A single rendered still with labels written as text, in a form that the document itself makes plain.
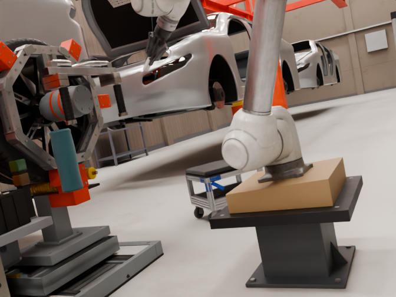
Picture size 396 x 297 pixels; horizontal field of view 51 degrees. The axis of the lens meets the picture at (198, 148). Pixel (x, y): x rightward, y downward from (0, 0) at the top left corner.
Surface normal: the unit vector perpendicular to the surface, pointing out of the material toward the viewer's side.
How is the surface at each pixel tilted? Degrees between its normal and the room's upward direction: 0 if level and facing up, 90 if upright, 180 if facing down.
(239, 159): 94
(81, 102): 90
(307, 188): 90
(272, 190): 90
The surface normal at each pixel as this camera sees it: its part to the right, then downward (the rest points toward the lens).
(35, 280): -0.44, 0.17
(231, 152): -0.61, 0.32
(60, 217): 0.87, -0.14
